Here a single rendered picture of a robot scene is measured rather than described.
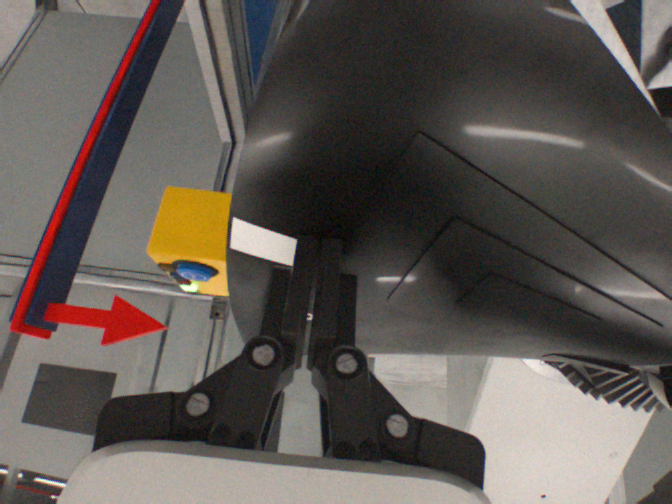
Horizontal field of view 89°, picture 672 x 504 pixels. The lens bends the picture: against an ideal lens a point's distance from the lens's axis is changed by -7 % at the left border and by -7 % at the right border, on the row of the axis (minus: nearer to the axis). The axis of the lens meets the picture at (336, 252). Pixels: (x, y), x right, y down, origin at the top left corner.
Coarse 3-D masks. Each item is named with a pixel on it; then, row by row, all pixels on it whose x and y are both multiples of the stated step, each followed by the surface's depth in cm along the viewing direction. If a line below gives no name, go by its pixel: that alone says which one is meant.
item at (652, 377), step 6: (648, 372) 25; (648, 378) 25; (654, 378) 25; (660, 378) 24; (666, 378) 24; (654, 384) 25; (660, 384) 24; (666, 384) 24; (654, 390) 25; (660, 390) 24; (666, 390) 24; (660, 396) 25; (666, 396) 24; (666, 402) 25
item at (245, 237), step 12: (240, 228) 14; (252, 228) 14; (240, 240) 14; (252, 240) 14; (264, 240) 14; (276, 240) 14; (288, 240) 14; (252, 252) 15; (264, 252) 14; (276, 252) 14; (288, 252) 14; (288, 264) 15
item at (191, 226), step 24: (168, 192) 43; (192, 192) 43; (216, 192) 44; (168, 216) 42; (192, 216) 42; (216, 216) 42; (168, 240) 41; (192, 240) 41; (216, 240) 41; (216, 264) 41; (216, 288) 51
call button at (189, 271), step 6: (180, 264) 42; (186, 264) 42; (192, 264) 42; (180, 270) 42; (186, 270) 41; (192, 270) 41; (198, 270) 42; (204, 270) 42; (210, 270) 43; (186, 276) 43; (192, 276) 43; (198, 276) 43; (204, 276) 43; (210, 276) 43
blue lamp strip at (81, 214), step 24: (168, 0) 24; (168, 24) 25; (144, 48) 22; (144, 72) 22; (120, 96) 20; (120, 120) 21; (96, 144) 19; (120, 144) 21; (96, 168) 19; (96, 192) 19; (72, 216) 17; (96, 216) 19; (72, 240) 18; (48, 264) 16; (72, 264) 18; (48, 288) 16
